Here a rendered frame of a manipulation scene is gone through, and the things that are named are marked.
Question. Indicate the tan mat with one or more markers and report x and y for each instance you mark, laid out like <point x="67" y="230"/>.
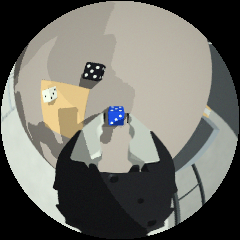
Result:
<point x="65" y="115"/>

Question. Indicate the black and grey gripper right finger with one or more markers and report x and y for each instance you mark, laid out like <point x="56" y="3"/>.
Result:
<point x="147" y="151"/>

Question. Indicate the blue die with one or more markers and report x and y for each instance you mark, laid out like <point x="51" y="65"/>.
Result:
<point x="116" y="115"/>

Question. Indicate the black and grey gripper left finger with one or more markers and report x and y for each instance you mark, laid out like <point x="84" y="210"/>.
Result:
<point x="81" y="150"/>

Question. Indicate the white die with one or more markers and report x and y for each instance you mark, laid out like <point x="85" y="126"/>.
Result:
<point x="49" y="94"/>

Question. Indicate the black die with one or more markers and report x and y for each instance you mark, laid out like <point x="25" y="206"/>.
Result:
<point x="93" y="71"/>

